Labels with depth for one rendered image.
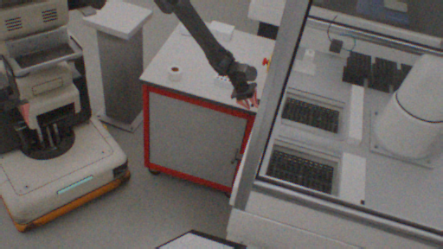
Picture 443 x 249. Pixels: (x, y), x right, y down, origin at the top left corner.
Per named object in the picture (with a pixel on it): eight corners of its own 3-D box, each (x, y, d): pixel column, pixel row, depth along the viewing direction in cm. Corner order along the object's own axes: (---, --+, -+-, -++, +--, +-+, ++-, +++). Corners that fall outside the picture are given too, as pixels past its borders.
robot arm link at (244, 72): (221, 48, 148) (211, 67, 146) (242, 47, 140) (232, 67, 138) (240, 67, 156) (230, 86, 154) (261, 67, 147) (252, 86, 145)
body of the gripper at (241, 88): (254, 95, 152) (247, 79, 148) (232, 100, 157) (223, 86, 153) (258, 85, 156) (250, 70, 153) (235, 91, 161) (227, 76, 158)
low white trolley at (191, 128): (141, 176, 239) (138, 78, 185) (177, 111, 282) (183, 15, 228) (234, 206, 233) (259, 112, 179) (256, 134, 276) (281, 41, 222)
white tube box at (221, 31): (207, 35, 217) (208, 28, 213) (211, 28, 223) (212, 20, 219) (228, 42, 215) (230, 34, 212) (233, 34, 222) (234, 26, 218)
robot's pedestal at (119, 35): (93, 118, 267) (79, 18, 213) (117, 92, 288) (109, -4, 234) (133, 133, 262) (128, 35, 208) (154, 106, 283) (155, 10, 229)
